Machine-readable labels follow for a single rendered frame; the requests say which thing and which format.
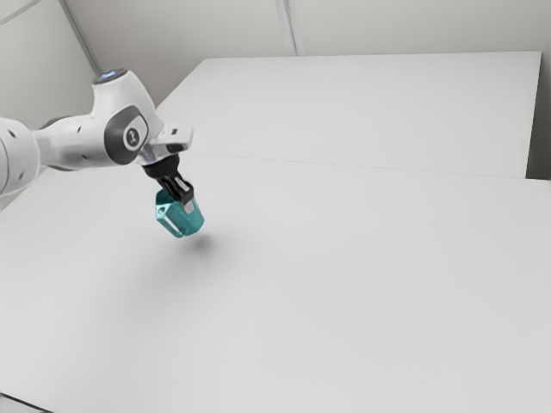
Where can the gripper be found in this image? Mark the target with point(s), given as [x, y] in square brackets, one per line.
[162, 167]

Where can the teal faceted mug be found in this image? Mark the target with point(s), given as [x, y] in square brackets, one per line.
[181, 217]

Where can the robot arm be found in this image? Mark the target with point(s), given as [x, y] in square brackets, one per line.
[82, 133]

